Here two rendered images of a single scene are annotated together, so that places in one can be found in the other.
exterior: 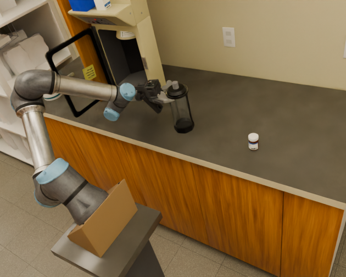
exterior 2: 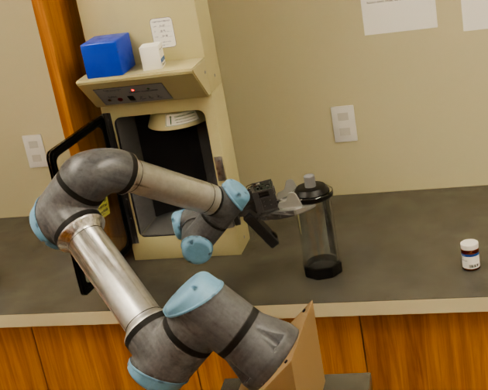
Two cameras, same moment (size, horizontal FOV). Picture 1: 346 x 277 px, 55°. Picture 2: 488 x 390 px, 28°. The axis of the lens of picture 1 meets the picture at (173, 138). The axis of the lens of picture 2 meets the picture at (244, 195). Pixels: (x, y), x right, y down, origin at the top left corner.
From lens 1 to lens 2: 1.25 m
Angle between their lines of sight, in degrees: 29
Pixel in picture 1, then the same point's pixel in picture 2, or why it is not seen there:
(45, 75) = (122, 154)
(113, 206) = (308, 348)
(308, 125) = not seen: outside the picture
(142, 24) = (216, 94)
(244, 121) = (428, 242)
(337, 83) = not seen: outside the picture
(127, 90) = (238, 189)
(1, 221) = not seen: outside the picture
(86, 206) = (276, 339)
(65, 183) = (231, 303)
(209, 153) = (399, 289)
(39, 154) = (135, 292)
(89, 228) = (296, 370)
